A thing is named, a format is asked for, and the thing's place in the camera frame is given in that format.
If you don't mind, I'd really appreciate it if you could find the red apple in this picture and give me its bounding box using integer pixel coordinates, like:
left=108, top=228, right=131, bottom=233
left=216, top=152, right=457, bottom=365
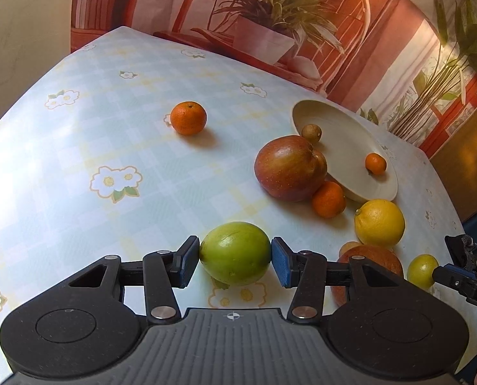
left=331, top=244, right=405, bottom=308
left=254, top=135, right=327, bottom=202

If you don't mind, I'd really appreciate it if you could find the small brown longan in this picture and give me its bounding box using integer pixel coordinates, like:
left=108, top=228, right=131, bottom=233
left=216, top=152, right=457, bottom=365
left=300, top=124, right=322, bottom=144

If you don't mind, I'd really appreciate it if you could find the wooden headboard panel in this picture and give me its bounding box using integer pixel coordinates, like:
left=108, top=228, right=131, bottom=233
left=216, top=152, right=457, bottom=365
left=431, top=109, right=477, bottom=221

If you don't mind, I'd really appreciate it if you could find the tiny mandarin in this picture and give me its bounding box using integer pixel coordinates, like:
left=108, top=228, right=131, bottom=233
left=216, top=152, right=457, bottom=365
left=364, top=152, right=387, bottom=175

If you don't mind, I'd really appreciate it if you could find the yellow lemon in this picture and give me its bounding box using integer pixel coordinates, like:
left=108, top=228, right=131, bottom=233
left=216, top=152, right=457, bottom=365
left=354, top=199, right=406, bottom=249

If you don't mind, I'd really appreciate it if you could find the large green fruit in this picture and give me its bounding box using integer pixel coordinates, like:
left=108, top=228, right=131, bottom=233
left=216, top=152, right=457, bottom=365
left=199, top=222, right=272, bottom=286

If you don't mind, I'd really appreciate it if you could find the printed room backdrop cloth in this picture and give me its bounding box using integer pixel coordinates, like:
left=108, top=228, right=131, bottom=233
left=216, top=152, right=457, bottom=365
left=71, top=0, right=477, bottom=156

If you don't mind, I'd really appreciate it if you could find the cream round plate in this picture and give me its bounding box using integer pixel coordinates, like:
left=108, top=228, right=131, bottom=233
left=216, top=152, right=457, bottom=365
left=291, top=100, right=398, bottom=202

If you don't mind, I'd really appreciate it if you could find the floral checked tablecloth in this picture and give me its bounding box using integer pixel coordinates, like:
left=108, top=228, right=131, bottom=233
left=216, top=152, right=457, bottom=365
left=0, top=26, right=470, bottom=385

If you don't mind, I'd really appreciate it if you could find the small mandarin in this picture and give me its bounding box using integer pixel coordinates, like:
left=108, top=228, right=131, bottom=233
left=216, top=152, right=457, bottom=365
left=170, top=101, right=207, bottom=136
left=312, top=181, right=346, bottom=219

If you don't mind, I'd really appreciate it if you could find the small green lime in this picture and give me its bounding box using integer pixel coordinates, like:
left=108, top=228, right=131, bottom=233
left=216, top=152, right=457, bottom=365
left=406, top=254, right=439, bottom=290

